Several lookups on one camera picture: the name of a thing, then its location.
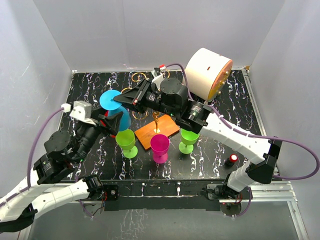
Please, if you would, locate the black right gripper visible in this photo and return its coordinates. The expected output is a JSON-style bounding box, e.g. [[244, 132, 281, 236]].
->
[[114, 79, 179, 119]]

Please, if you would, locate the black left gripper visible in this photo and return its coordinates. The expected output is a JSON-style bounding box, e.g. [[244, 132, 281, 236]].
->
[[74, 105, 124, 163]]

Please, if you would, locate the blue plastic wine glass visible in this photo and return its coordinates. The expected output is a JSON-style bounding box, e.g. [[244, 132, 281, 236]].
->
[[99, 89, 131, 132]]

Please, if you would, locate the green plastic wine glass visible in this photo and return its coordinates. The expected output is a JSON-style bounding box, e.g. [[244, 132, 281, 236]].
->
[[115, 129, 138, 159], [178, 128, 200, 155]]

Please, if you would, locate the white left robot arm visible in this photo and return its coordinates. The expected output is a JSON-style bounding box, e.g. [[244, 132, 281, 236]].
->
[[0, 110, 123, 233]]

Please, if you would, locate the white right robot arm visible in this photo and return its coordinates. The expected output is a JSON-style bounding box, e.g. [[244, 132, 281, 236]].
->
[[113, 78, 282, 199]]

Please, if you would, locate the magenta plastic wine glass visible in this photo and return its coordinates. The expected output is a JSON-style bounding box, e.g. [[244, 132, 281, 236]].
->
[[150, 134, 170, 164]]

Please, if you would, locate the white cylindrical container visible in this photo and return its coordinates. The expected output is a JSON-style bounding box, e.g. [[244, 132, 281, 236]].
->
[[184, 48, 233, 102]]

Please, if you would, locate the red push button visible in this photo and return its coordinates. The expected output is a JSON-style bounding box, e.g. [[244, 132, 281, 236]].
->
[[224, 154, 238, 167]]

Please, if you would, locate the gold wire wine glass rack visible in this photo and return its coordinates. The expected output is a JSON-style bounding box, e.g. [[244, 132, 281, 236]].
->
[[121, 71, 181, 152]]

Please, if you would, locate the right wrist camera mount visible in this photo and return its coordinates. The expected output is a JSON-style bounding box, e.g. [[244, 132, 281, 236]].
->
[[151, 64, 167, 89]]

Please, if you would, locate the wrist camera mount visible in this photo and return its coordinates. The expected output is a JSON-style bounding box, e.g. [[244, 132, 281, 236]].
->
[[60, 100, 98, 126], [151, 64, 167, 89]]

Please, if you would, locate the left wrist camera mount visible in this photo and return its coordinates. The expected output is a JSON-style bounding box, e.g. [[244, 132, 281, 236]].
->
[[60, 100, 98, 126]]

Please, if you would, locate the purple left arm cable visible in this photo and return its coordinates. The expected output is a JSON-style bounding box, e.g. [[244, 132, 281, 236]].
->
[[0, 107, 65, 208]]

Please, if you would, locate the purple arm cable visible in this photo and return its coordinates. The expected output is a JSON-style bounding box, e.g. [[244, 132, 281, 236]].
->
[[0, 107, 65, 208], [164, 62, 320, 218]]

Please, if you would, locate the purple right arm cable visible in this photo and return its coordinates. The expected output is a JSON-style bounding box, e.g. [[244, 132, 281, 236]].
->
[[164, 62, 320, 218]]

